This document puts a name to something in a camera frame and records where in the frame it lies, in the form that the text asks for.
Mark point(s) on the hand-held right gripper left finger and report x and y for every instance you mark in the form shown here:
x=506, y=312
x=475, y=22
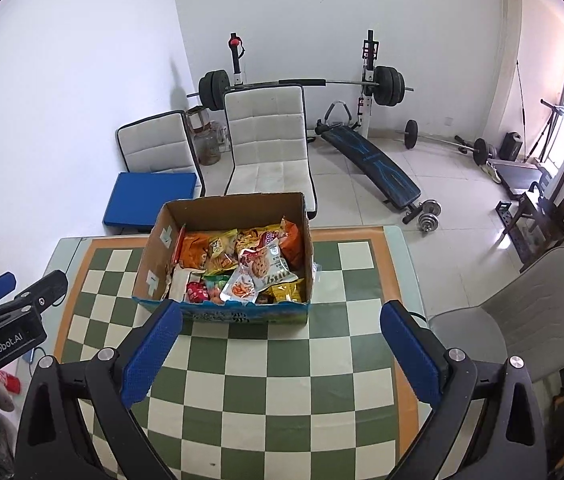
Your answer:
x=154, y=355

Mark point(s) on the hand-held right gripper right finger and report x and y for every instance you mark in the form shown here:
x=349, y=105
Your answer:
x=409, y=355

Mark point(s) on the pile of snack packets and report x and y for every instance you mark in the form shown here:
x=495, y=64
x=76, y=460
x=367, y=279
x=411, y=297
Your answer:
x=194, y=252

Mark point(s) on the cardboard box with blue print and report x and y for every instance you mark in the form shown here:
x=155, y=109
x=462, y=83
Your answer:
x=222, y=210

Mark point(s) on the red packet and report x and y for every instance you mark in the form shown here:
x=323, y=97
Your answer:
x=9, y=385

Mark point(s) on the grey plastic chair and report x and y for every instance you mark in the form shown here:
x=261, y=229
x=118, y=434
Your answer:
x=527, y=305

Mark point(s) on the blue cushion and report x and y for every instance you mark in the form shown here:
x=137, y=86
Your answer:
x=147, y=200

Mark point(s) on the metal dumbbell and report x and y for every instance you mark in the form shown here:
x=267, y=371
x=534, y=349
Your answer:
x=429, y=207

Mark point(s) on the white padded chair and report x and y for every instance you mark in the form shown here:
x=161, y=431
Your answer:
x=157, y=145
x=267, y=130

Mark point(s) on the black sit-up bench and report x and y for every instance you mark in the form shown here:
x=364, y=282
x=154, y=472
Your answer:
x=372, y=160

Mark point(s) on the pair of light shoes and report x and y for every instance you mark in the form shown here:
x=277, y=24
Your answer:
x=492, y=172

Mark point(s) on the glass jar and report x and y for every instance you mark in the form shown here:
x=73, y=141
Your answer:
x=207, y=147

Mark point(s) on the curl bar with black plates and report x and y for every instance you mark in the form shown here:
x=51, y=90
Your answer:
x=411, y=134

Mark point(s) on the black speaker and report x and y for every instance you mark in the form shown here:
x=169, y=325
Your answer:
x=512, y=146

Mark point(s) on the barbell with black plates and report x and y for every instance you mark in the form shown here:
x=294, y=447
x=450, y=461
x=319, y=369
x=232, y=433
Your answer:
x=387, y=85

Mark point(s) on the black tripod stand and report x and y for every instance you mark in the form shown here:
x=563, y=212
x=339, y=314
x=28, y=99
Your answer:
x=557, y=109

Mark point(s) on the white barbell rack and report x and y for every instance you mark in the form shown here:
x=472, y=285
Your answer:
x=369, y=55

